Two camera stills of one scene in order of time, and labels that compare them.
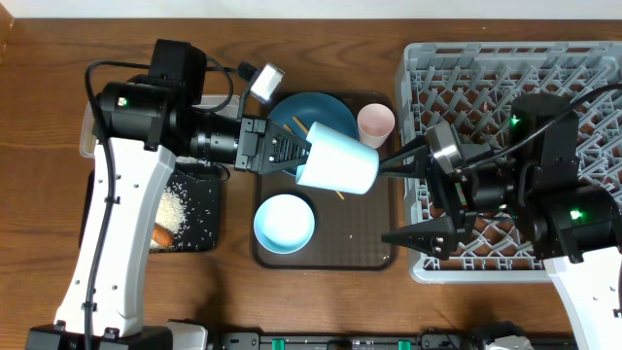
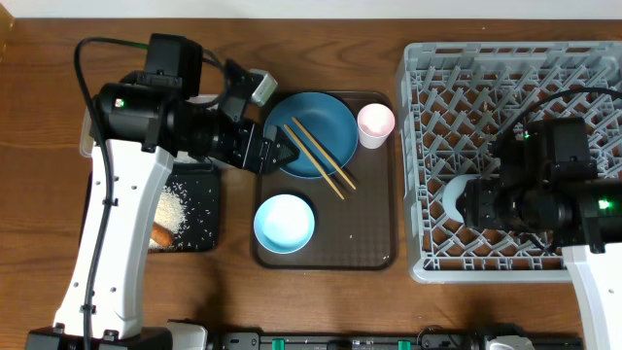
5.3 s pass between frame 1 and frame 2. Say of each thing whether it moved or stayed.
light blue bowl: stayed
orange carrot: stayed
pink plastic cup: stayed
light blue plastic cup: moved
